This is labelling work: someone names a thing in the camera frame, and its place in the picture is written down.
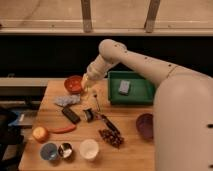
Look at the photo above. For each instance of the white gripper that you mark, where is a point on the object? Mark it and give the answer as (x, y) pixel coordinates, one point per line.
(96, 70)

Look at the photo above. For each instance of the red bowl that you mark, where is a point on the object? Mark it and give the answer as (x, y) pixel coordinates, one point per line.
(73, 84)

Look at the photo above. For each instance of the white paper cup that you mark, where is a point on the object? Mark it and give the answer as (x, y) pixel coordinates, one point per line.
(89, 149)

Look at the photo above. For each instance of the metal spoon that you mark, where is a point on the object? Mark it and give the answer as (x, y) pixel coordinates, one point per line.
(94, 94)

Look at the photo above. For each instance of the dark red grape bunch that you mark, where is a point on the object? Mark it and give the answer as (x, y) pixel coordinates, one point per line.
(111, 138)

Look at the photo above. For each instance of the black rectangular bar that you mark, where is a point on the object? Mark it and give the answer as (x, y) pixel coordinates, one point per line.
(71, 115)

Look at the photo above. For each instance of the blue cup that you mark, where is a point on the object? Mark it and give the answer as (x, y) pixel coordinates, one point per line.
(49, 152)

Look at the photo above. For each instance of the red chili pepper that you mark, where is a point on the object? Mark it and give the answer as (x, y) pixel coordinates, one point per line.
(66, 129)

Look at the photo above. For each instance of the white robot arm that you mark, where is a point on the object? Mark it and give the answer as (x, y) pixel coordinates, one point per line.
(182, 107)

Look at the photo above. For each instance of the dark handled knife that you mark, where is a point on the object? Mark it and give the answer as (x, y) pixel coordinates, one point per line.
(108, 123)

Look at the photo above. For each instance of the red yellow apple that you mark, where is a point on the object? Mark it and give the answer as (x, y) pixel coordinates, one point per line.
(40, 134)

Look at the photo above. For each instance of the small metal cup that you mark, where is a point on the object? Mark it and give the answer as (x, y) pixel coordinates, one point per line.
(65, 150)

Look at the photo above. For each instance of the purple bowl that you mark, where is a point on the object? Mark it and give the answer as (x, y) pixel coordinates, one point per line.
(144, 126)

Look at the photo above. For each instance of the black bag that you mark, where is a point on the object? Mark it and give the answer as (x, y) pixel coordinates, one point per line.
(9, 135)

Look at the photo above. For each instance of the green plastic tray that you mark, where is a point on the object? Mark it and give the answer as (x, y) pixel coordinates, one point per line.
(141, 91)

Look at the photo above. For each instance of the yellow banana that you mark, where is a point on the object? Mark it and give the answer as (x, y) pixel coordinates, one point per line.
(85, 85)

